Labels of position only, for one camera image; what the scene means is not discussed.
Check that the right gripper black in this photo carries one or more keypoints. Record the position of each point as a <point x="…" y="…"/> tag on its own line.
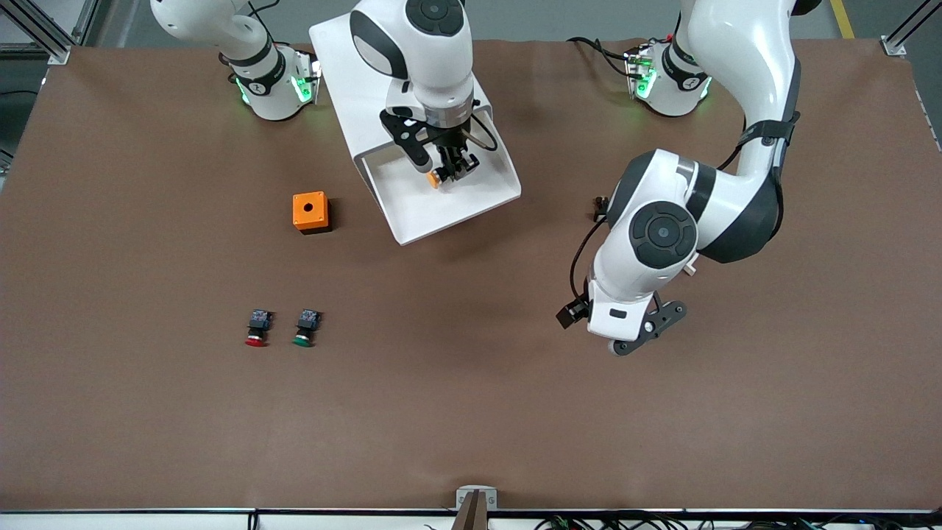
<point x="450" y="152"/>

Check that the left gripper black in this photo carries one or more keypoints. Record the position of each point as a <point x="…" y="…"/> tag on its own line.
<point x="569" y="315"/>

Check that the yellow push button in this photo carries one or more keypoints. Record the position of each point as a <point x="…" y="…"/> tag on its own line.
<point x="434" y="179"/>

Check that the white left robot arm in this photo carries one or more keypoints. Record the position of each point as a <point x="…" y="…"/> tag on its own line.
<point x="721" y="199"/>

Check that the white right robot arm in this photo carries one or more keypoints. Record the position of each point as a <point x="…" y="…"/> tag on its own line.
<point x="441" y="66"/>

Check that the green push button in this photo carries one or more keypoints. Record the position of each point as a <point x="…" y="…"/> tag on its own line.
<point x="306" y="321"/>

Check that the red push button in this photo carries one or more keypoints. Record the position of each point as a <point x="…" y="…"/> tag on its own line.
<point x="257" y="322"/>

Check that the brown table mat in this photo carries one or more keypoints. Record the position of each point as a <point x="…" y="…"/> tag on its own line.
<point x="471" y="405"/>

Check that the brown support bar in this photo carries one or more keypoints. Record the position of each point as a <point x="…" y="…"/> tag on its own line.
<point x="475" y="515"/>

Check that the black white-faced switch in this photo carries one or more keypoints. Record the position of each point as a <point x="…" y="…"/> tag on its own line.
<point x="599" y="210"/>

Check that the orange button enclosure box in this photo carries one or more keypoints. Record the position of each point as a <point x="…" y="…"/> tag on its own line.
<point x="300" y="217"/>

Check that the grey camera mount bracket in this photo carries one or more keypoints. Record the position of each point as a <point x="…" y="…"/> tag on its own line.
<point x="462" y="500"/>

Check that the aluminium frame profile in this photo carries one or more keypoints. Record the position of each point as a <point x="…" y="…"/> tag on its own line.
<point x="59" y="53"/>
<point x="894" y="46"/>

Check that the white table edge rail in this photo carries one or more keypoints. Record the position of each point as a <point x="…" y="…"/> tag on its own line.
<point x="147" y="521"/>

